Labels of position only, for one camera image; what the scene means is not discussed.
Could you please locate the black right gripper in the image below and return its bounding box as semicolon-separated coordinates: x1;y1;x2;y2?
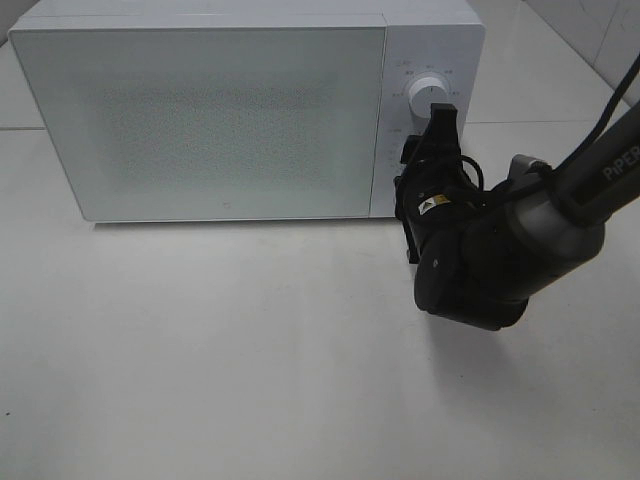
394;103;485;264

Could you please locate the white microwave door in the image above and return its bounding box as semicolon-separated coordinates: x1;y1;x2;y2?
12;28;385;222

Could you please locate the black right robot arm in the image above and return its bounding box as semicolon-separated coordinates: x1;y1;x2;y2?
394;103;639;331

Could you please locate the white upper microwave knob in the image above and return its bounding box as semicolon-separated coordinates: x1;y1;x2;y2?
407;72;449;119

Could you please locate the white microwave oven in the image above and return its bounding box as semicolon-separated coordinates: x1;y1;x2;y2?
8;1;486;223

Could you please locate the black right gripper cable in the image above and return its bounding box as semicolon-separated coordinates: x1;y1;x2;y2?
419;0;640;231

